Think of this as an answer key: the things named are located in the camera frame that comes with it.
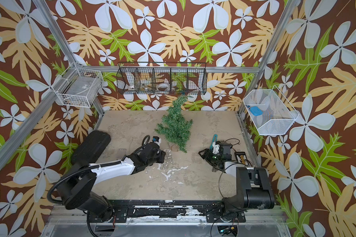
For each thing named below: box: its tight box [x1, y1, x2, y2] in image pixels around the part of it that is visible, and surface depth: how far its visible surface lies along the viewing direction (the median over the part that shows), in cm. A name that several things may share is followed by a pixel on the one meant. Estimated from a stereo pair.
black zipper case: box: [71, 130, 112, 168], surface depth 95 cm
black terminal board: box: [234, 151, 249, 167], surface depth 95 cm
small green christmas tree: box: [154, 95, 194, 154], surface depth 82 cm
